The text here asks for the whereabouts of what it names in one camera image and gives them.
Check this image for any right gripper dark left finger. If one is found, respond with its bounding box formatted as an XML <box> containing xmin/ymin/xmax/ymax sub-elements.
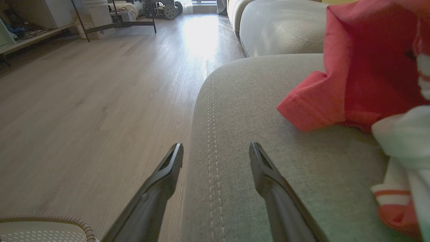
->
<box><xmin>101</xmin><ymin>143</ymin><xmax>184</xmax><ymax>242</ymax></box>

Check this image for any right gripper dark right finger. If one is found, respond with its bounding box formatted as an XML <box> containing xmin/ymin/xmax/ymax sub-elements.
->
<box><xmin>249</xmin><ymin>142</ymin><xmax>330</xmax><ymax>242</ymax></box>

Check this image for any black metal frame stand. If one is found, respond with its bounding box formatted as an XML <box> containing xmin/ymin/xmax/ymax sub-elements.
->
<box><xmin>71</xmin><ymin>0</ymin><xmax>157</xmax><ymax>43</ymax></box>

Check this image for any white cardboard box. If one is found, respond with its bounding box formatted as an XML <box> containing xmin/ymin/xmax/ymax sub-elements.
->
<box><xmin>77</xmin><ymin>5</ymin><xmax>117</xmax><ymax>39</ymax></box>

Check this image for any white low cabinet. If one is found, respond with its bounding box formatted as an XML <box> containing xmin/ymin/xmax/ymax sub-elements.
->
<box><xmin>0</xmin><ymin>0</ymin><xmax>83</xmax><ymax>55</ymax></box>

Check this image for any red white-trimmed garment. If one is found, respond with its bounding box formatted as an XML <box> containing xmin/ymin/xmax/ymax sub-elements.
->
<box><xmin>276</xmin><ymin>0</ymin><xmax>430</xmax><ymax>241</ymax></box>

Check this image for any white wicker-rimmed laundry basket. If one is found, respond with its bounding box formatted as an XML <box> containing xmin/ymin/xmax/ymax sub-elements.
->
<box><xmin>0</xmin><ymin>215</ymin><xmax>100</xmax><ymax>242</ymax></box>

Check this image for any grey fabric sofa module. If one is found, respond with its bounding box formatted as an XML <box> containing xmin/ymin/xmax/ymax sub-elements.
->
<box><xmin>227</xmin><ymin>0</ymin><xmax>256</xmax><ymax>38</ymax></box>
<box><xmin>180</xmin><ymin>54</ymin><xmax>430</xmax><ymax>242</ymax></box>
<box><xmin>239</xmin><ymin>0</ymin><xmax>331</xmax><ymax>57</ymax></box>

